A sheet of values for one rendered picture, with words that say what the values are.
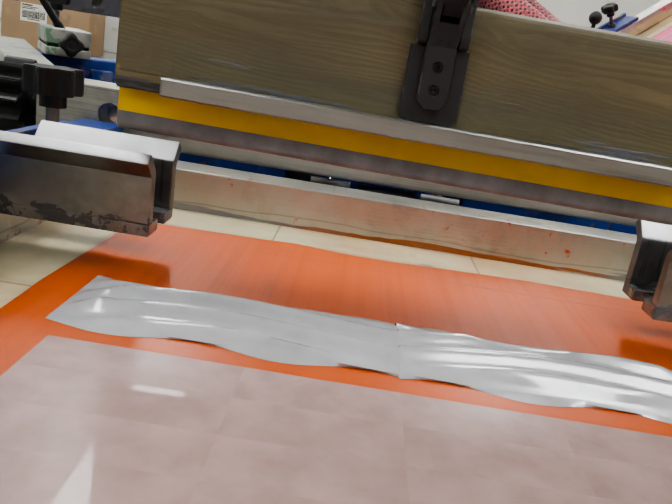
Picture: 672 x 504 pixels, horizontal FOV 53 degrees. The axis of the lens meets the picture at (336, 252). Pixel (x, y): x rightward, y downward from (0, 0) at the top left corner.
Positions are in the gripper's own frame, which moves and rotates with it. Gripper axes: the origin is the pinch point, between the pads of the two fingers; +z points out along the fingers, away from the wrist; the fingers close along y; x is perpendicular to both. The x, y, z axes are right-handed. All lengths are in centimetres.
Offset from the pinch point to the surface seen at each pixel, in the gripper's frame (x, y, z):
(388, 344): 0.0, 6.3, 13.6
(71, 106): -30.4, -23.0, 7.8
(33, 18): -202, -369, 7
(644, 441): 11.9, 11.8, 13.9
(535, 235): 12.7, -16.2, 11.0
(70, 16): -181, -372, 2
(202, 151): -17.7, -23.1, 9.9
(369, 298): -1.0, -1.5, 14.0
